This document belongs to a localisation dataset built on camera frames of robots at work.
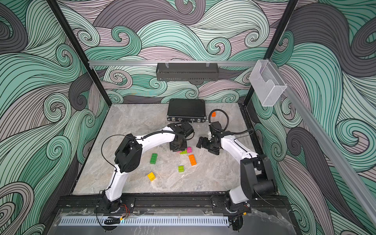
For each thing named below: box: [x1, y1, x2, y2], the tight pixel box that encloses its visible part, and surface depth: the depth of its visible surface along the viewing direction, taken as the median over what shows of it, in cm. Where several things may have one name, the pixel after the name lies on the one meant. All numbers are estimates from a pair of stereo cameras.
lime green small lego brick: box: [178, 165, 185, 173], surface depth 87 cm
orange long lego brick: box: [188, 154, 197, 166], surface depth 90 cm
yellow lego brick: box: [146, 171, 156, 182], surface depth 81 cm
